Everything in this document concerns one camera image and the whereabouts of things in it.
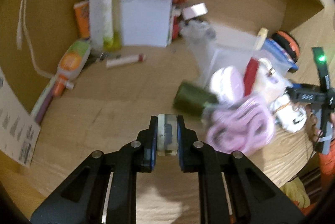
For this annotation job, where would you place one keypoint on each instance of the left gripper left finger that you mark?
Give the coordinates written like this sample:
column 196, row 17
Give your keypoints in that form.
column 102, row 189

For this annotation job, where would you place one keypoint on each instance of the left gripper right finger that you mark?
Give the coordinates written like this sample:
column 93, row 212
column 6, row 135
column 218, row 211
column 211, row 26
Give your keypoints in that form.
column 232, row 189

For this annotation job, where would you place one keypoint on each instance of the small clear tape roll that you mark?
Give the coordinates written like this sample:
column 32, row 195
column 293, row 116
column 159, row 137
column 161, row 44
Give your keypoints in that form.
column 167, row 135

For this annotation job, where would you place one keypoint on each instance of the orange sleeve forearm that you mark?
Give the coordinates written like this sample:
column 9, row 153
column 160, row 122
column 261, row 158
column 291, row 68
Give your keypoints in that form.
column 327, row 162

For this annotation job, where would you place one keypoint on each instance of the right hand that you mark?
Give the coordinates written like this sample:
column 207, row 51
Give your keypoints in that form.
column 311, row 125

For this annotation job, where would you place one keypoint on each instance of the black orange round case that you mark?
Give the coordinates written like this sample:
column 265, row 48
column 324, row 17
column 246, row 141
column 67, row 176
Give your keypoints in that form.
column 288, row 43

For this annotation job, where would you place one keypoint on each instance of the red pouch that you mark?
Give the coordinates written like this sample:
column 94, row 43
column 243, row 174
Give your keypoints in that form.
column 250, row 76

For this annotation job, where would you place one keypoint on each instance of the small cream lotion bottle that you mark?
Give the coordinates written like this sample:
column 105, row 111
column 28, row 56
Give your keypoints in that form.
column 260, row 39

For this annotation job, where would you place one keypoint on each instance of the white lidded plastic tub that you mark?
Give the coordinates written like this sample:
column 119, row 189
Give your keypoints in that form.
column 227, row 84

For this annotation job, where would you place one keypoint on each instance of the dark green cylinder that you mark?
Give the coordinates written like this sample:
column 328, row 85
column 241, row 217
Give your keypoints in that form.
column 192, row 99

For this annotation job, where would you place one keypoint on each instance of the white printed paper sheet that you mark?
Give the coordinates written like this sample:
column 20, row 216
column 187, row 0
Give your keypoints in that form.
column 19, row 131

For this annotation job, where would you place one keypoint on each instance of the white red lip balm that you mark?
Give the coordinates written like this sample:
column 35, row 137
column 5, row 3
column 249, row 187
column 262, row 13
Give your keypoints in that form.
column 125, row 60

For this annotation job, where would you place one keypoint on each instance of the orange green tube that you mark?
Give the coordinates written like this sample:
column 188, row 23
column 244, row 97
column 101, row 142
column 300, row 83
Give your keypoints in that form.
column 71, row 65

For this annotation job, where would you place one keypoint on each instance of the small white pink box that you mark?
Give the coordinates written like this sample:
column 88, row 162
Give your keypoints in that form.
column 194, row 11

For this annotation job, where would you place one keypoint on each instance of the yellow green spray bottle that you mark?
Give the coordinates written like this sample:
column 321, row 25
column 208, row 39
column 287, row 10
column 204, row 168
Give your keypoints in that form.
column 111, row 25

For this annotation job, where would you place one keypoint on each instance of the stack of snack packets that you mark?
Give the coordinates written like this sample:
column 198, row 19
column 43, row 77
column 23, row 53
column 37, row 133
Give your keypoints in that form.
column 176, row 11

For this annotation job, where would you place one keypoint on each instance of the orange packet behind bottle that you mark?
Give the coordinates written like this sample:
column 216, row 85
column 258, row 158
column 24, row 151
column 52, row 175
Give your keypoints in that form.
column 81, row 11

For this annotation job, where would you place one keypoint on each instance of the white folded paper stand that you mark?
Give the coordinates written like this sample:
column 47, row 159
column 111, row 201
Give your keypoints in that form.
column 145, row 22

